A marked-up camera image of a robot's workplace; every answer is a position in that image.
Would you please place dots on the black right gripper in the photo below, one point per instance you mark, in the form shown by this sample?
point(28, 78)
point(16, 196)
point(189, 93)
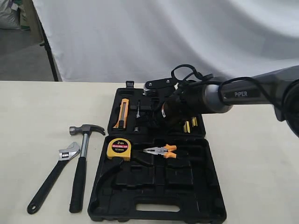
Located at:
point(162, 117)

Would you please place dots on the black plastic tool case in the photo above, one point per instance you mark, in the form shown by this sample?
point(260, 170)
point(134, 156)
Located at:
point(150, 186)

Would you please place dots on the adjustable wrench black handle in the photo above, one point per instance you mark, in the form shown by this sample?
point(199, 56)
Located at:
point(65, 155)

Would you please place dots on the claw hammer black grip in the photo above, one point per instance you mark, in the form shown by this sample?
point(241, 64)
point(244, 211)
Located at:
point(78, 188)

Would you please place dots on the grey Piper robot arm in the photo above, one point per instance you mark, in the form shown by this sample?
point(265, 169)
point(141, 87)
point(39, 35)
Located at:
point(206, 94)

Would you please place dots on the large yellow black screwdriver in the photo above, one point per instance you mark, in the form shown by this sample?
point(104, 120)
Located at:
point(186, 127)

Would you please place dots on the small yellow black screwdriver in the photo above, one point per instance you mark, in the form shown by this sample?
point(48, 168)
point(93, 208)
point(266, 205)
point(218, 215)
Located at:
point(194, 122)

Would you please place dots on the clear test pen screwdriver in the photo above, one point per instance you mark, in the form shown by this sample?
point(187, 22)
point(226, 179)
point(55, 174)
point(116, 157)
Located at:
point(136, 128)

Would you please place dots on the orange utility knife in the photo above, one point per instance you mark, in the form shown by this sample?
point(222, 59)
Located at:
point(122, 119)

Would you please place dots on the yellow tape measure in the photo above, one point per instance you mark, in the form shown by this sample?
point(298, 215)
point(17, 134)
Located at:
point(119, 147)

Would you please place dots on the white backdrop cloth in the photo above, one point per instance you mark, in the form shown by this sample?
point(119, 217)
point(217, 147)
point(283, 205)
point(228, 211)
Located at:
point(141, 40)

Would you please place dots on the black backdrop stand pole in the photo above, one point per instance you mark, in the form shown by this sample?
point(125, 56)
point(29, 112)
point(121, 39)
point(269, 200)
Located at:
point(46, 45)

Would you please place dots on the grey sack in background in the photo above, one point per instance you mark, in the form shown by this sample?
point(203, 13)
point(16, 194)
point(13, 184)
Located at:
point(9, 15)

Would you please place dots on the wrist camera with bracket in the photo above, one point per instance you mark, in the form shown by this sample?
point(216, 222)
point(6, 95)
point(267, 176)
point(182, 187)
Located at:
point(151, 87)

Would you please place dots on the orange handled pliers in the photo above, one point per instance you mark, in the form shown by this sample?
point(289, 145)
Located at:
point(166, 151)

